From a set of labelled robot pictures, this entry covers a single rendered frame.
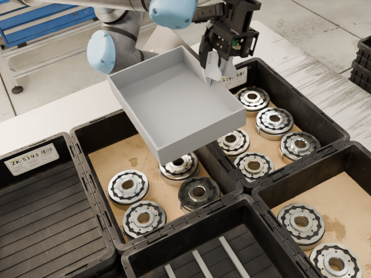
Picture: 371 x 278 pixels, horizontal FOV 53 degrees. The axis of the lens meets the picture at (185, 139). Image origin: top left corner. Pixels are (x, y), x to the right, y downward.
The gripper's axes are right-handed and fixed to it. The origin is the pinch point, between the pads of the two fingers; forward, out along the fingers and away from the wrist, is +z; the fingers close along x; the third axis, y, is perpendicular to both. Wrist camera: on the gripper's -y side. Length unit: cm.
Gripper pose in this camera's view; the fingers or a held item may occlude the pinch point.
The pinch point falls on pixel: (210, 79)
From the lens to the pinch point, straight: 84.9
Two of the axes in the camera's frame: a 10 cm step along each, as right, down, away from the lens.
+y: 5.5, 5.8, -6.0
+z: -1.5, 7.7, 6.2
